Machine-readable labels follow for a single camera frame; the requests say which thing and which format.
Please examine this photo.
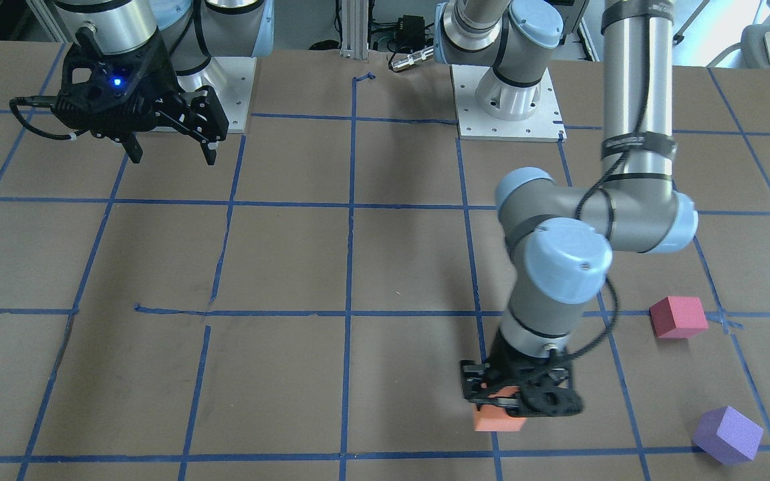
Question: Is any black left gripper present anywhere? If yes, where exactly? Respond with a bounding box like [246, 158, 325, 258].
[459, 334, 586, 418]

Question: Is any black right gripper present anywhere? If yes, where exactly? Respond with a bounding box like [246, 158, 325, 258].
[51, 30, 229, 166]

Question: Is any orange foam cube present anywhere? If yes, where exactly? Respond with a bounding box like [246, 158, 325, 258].
[473, 405, 526, 432]

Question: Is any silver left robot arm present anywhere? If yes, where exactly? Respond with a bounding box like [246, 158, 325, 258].
[459, 1, 698, 430]

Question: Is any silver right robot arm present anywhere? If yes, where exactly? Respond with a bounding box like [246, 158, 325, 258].
[49, 1, 274, 165]

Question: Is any pink foam cube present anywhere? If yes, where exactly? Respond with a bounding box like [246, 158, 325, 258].
[650, 296, 709, 340]

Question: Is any purple foam cube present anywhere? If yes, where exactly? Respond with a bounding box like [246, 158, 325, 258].
[692, 406, 765, 466]

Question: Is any brown paper mat blue grid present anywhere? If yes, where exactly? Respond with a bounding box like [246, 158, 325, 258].
[0, 42, 770, 480]

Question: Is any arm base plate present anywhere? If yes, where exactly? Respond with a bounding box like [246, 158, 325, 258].
[177, 57, 259, 134]
[451, 65, 567, 142]

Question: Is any aluminium frame post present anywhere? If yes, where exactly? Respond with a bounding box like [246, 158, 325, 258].
[336, 0, 372, 60]

